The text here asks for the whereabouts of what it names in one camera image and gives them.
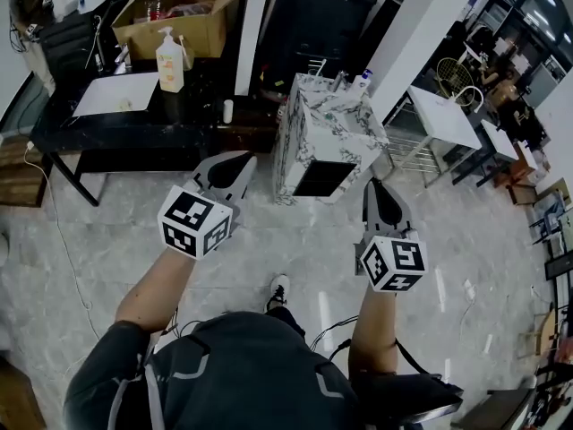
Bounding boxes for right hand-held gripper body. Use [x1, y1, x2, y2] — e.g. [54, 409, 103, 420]
[355, 176, 430, 293]

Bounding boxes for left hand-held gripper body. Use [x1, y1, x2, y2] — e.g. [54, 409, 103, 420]
[156, 150, 259, 262]

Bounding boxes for person's right forearm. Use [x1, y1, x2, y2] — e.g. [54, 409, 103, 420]
[347, 279, 400, 375]

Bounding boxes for person's left forearm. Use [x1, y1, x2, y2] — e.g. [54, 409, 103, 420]
[114, 239, 199, 331]

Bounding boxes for black marble counter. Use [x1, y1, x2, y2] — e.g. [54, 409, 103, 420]
[30, 56, 281, 208]

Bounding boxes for person's black white shoe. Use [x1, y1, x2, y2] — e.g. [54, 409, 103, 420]
[265, 274, 292, 314]

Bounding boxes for marble vanity cabinet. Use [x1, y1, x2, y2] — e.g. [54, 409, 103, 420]
[271, 73, 390, 206]

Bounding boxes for black bag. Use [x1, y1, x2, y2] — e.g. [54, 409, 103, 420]
[353, 338, 466, 426]

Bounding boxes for white sink basin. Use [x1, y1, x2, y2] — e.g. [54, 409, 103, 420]
[72, 71, 161, 118]

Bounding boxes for white square table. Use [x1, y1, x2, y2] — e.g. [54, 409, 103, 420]
[406, 84, 483, 188]

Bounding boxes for orange soap pump bottle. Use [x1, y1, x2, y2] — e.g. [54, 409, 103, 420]
[155, 26, 186, 94]

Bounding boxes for person's dark shirt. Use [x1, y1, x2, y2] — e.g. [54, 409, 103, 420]
[62, 310, 360, 430]

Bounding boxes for blue pump bottle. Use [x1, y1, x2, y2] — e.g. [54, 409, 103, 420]
[355, 68, 374, 97]

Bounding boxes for wooden crate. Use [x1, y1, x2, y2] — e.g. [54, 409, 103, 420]
[0, 133, 51, 209]

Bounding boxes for brown cardboard box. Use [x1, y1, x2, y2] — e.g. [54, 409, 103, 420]
[110, 0, 260, 61]

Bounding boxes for metal wire rack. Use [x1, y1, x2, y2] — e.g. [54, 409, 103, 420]
[383, 122, 438, 175]

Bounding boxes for white floor cable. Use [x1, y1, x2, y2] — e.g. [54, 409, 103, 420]
[22, 140, 102, 344]

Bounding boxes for gold wire chair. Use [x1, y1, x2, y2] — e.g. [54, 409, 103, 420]
[435, 56, 485, 108]

